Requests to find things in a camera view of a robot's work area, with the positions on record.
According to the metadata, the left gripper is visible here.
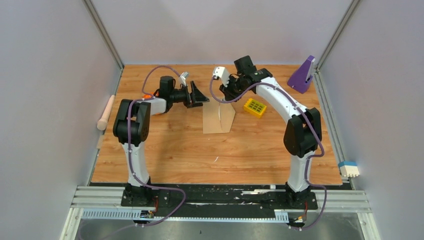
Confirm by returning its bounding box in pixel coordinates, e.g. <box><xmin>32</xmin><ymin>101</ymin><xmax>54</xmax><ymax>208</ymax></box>
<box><xmin>169</xmin><ymin>81</ymin><xmax>209</xmax><ymax>109</ymax></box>

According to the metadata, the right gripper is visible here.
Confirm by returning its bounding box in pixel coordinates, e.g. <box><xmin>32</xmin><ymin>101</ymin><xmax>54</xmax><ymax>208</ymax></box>
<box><xmin>219</xmin><ymin>75</ymin><xmax>246</xmax><ymax>103</ymax></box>

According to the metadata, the brown paper envelope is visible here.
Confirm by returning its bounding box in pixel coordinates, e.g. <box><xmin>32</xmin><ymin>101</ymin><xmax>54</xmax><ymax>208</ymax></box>
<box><xmin>202</xmin><ymin>100</ymin><xmax>236</xmax><ymax>134</ymax></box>

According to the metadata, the letter paper sheet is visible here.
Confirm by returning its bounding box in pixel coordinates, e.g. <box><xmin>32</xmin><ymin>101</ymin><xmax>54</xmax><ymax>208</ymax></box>
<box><xmin>217</xmin><ymin>103</ymin><xmax>221</xmax><ymax>122</ymax></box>

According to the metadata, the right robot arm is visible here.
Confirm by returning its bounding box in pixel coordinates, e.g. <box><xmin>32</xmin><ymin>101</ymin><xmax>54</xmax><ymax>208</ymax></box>
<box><xmin>212</xmin><ymin>55</ymin><xmax>324</xmax><ymax>209</ymax></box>

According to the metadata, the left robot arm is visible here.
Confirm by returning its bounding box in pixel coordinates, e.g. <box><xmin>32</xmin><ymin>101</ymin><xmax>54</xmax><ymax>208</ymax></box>
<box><xmin>113</xmin><ymin>75</ymin><xmax>210</xmax><ymax>207</ymax></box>

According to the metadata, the yellow toy window brick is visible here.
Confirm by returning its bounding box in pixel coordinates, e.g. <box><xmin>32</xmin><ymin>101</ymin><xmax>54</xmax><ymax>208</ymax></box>
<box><xmin>243</xmin><ymin>98</ymin><xmax>267</xmax><ymax>119</ymax></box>

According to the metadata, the orange toy track loop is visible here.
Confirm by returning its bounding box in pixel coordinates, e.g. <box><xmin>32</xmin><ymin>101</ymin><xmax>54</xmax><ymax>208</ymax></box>
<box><xmin>142</xmin><ymin>94</ymin><xmax>167</xmax><ymax>116</ymax></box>

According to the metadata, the purple plastic stand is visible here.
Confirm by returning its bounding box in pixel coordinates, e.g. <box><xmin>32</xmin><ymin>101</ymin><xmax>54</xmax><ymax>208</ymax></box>
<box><xmin>287</xmin><ymin>55</ymin><xmax>316</xmax><ymax>94</ymax></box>

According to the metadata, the wooden rolling pin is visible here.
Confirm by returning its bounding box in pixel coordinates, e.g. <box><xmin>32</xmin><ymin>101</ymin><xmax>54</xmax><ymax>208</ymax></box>
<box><xmin>96</xmin><ymin>95</ymin><xmax>116</xmax><ymax>131</ymax></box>

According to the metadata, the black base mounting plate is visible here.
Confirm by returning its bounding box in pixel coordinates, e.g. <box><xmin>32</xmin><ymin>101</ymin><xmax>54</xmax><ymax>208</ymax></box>
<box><xmin>120</xmin><ymin>183</ymin><xmax>318</xmax><ymax>218</ymax></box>

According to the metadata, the white blue toy brick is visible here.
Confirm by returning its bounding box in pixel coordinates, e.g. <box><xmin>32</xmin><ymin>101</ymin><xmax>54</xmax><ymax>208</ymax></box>
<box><xmin>338</xmin><ymin>161</ymin><xmax>360</xmax><ymax>178</ymax></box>

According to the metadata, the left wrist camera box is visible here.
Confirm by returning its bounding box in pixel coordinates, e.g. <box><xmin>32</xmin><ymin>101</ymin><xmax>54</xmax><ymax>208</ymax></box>
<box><xmin>178</xmin><ymin>71</ymin><xmax>189</xmax><ymax>87</ymax></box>

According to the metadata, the slotted cable duct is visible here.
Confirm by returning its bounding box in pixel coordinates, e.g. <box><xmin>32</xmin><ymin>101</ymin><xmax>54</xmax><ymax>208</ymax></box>
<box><xmin>81</xmin><ymin>208</ymin><xmax>289</xmax><ymax>224</ymax></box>

